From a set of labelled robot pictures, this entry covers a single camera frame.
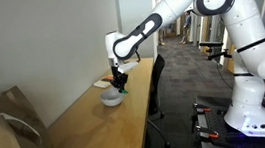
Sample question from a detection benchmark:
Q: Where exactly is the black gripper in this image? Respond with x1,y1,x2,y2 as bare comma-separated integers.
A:
108,63,131,94

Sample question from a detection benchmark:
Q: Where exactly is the green capped white marker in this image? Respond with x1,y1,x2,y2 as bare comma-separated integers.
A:
119,88,130,96

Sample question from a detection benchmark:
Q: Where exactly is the white bowl shaped cup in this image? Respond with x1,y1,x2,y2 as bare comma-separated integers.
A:
98,86,126,109

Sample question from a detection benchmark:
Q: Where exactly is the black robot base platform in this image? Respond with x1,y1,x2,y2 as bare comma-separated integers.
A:
187,88,265,148

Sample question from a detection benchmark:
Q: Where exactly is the small orange white packet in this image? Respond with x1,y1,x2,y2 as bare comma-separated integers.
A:
92,74,117,90

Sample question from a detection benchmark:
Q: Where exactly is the black office chair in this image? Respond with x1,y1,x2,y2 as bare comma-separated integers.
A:
132,53,176,148

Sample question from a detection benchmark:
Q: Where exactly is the person in blue top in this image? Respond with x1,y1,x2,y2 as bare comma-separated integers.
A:
157,28,167,47

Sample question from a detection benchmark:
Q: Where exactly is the person in grey top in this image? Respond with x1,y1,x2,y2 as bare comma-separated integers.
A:
177,10,195,45

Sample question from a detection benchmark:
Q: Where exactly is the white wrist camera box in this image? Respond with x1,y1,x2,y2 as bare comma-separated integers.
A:
116,60,141,75

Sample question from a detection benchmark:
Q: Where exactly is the orange handled black clamp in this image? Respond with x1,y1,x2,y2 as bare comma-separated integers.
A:
191,100,212,115
194,123,220,142

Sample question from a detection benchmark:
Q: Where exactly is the black camera stand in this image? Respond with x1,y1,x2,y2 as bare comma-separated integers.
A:
198,38,233,62

